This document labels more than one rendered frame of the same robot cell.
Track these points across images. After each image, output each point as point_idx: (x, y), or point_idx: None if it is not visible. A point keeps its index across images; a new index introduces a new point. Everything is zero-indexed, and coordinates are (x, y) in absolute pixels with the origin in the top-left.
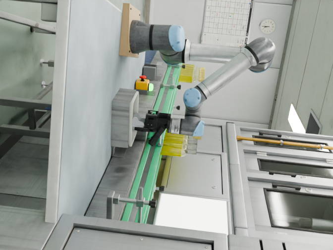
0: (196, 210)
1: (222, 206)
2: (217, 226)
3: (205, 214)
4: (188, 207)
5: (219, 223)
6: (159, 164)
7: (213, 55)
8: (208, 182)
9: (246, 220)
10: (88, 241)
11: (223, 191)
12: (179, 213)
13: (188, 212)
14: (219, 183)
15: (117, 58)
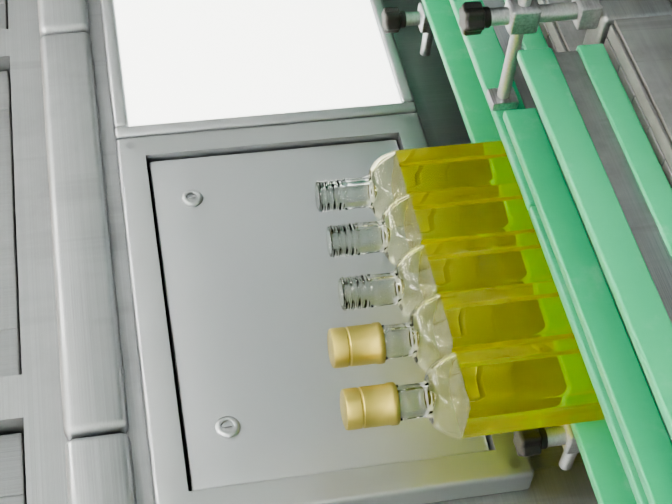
0: (239, 54)
1: (141, 97)
2: (152, 5)
3: (202, 45)
4: (276, 60)
5: (147, 19)
6: (463, 111)
7: None
8: (222, 226)
9: (43, 62)
10: None
11: (146, 174)
12: (300, 28)
13: (269, 39)
14: (168, 230)
15: None
